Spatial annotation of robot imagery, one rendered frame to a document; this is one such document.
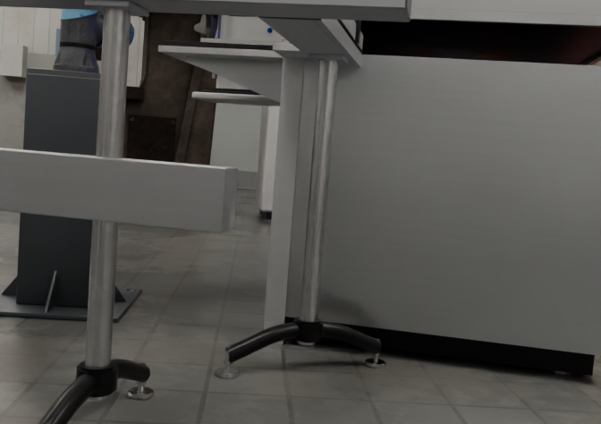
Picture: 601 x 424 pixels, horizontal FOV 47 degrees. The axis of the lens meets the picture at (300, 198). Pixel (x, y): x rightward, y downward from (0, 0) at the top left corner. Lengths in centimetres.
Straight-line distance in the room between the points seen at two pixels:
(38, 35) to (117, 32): 868
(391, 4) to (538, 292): 110
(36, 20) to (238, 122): 299
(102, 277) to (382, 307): 94
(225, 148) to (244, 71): 728
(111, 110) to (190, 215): 25
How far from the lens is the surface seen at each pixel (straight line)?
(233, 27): 323
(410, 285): 203
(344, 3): 122
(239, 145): 946
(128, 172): 133
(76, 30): 246
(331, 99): 182
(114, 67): 137
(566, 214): 204
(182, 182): 129
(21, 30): 1012
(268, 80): 218
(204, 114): 570
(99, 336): 142
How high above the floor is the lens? 59
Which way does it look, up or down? 4 degrees down
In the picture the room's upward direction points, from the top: 4 degrees clockwise
